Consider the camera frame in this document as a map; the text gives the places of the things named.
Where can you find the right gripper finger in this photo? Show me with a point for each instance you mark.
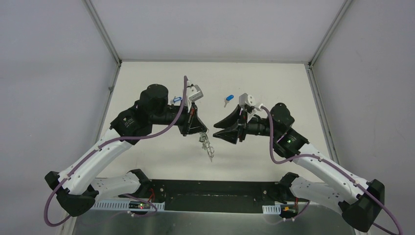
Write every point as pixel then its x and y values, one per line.
pixel 229 120
pixel 231 135

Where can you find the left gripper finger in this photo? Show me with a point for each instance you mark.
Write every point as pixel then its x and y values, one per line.
pixel 195 129
pixel 195 120

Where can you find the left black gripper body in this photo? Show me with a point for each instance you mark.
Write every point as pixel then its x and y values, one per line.
pixel 188 120

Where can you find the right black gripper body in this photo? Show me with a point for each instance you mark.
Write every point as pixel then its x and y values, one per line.
pixel 245 127

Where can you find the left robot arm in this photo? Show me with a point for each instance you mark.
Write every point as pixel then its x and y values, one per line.
pixel 78 187

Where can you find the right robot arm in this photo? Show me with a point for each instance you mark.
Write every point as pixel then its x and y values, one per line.
pixel 357 200

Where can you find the blue tag key centre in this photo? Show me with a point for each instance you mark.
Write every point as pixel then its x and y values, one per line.
pixel 228 99

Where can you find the blue tag key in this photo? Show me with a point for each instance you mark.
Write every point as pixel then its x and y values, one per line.
pixel 175 100
pixel 228 99

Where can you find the blue tag key left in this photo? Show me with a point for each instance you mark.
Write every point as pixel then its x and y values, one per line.
pixel 175 100

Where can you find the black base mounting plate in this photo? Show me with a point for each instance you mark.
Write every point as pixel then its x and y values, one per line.
pixel 214 196

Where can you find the right controller board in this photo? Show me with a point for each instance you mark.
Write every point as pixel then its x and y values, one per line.
pixel 289 210

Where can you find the controller board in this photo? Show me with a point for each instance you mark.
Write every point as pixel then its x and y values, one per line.
pixel 289 210
pixel 139 205

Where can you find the left controller board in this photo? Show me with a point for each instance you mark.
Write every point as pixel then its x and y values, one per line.
pixel 139 205

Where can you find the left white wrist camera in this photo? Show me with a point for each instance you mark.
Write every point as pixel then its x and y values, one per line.
pixel 194 93

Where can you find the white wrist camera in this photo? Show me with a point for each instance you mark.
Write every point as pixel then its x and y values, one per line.
pixel 194 93
pixel 248 103

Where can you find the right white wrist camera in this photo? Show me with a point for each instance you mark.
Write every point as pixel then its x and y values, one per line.
pixel 248 103

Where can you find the aluminium frame rail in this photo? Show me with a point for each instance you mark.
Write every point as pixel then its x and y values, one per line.
pixel 114 217

